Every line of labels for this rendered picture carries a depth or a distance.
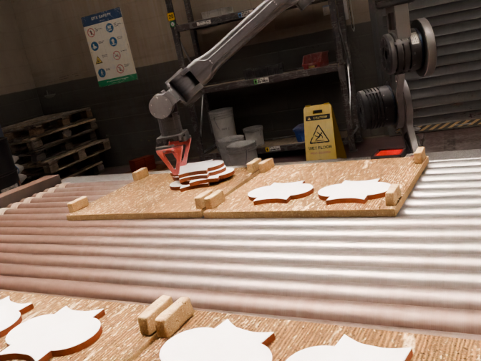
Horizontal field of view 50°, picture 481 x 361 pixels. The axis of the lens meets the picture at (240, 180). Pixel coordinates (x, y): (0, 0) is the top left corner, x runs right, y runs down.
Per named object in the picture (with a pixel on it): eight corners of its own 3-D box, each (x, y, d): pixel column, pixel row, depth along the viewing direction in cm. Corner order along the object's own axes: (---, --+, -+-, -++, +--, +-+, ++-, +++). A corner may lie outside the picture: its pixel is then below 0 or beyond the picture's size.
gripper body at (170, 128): (157, 146, 132) (150, 117, 131) (166, 139, 142) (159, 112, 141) (181, 142, 132) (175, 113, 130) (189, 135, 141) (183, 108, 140)
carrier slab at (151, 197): (148, 179, 163) (147, 174, 162) (265, 171, 143) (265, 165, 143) (66, 220, 133) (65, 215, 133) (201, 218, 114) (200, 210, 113)
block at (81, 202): (84, 205, 139) (81, 195, 138) (89, 205, 138) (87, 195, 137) (69, 213, 134) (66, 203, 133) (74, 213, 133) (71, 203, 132)
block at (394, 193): (392, 195, 98) (391, 182, 98) (402, 195, 98) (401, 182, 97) (385, 206, 93) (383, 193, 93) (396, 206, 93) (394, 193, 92)
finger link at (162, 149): (161, 178, 132) (153, 142, 130) (167, 172, 139) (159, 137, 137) (187, 175, 132) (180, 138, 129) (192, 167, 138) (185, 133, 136)
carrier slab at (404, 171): (271, 171, 142) (270, 165, 141) (429, 162, 121) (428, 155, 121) (204, 218, 113) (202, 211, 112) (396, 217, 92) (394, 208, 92)
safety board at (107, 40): (99, 87, 689) (80, 16, 667) (138, 79, 666) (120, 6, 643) (98, 87, 687) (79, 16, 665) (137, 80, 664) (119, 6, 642)
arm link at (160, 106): (204, 93, 136) (182, 67, 134) (201, 97, 125) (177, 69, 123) (170, 123, 138) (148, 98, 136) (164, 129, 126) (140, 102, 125)
